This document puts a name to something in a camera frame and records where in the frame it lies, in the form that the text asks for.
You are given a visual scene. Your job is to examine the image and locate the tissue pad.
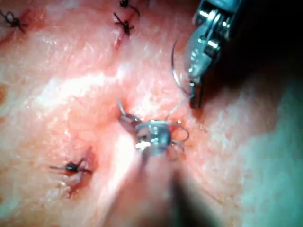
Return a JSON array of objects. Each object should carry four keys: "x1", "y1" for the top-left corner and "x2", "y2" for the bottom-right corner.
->
[{"x1": 0, "y1": 0, "x2": 303, "y2": 227}]

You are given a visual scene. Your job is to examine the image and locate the black stitching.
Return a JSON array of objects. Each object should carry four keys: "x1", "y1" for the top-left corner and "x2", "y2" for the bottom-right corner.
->
[
  {"x1": 0, "y1": 10, "x2": 29, "y2": 34},
  {"x1": 112, "y1": 0, "x2": 140, "y2": 36},
  {"x1": 49, "y1": 158, "x2": 93, "y2": 178}
]

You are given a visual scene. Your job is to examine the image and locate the right arm needle driver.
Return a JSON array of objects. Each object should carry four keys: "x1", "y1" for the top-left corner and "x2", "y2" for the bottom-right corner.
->
[{"x1": 135, "y1": 121, "x2": 172, "y2": 157}]

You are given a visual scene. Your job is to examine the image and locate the left arm needle driver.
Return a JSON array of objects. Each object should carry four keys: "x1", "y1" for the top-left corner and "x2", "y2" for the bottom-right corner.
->
[{"x1": 186, "y1": 0, "x2": 240, "y2": 82}]

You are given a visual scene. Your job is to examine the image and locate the blue thread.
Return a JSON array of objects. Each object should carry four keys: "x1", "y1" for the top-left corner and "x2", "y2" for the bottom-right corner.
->
[{"x1": 117, "y1": 37, "x2": 197, "y2": 161}]

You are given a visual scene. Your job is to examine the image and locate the right arm needle driver jaw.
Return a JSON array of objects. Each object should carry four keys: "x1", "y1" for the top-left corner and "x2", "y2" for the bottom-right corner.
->
[
  {"x1": 120, "y1": 113, "x2": 140, "y2": 125},
  {"x1": 119, "y1": 119, "x2": 137, "y2": 132}
]

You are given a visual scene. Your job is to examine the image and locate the left arm needle driver jaw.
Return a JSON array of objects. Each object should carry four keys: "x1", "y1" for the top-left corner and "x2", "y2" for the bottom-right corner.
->
[
  {"x1": 199, "y1": 79, "x2": 205, "y2": 108},
  {"x1": 190, "y1": 81, "x2": 201, "y2": 108}
]

